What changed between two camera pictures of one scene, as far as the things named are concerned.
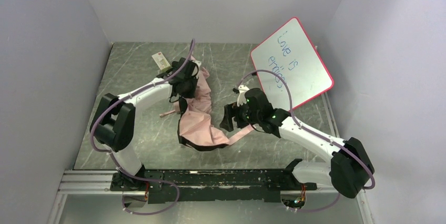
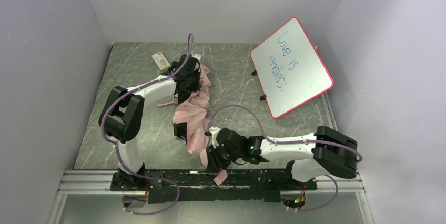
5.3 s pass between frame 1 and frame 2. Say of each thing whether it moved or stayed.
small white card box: stayed
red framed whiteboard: stayed
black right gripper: moved
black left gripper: stayed
